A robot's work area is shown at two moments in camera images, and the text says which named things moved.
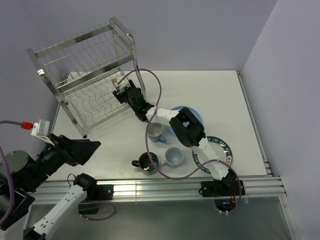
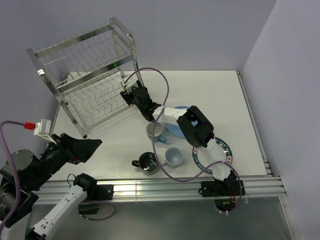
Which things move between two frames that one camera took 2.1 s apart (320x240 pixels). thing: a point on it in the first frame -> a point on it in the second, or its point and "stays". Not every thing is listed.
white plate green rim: x=221 y=148 stays
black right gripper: x=119 y=96 -> x=127 y=97
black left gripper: x=83 y=149 stays
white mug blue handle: x=154 y=130 stays
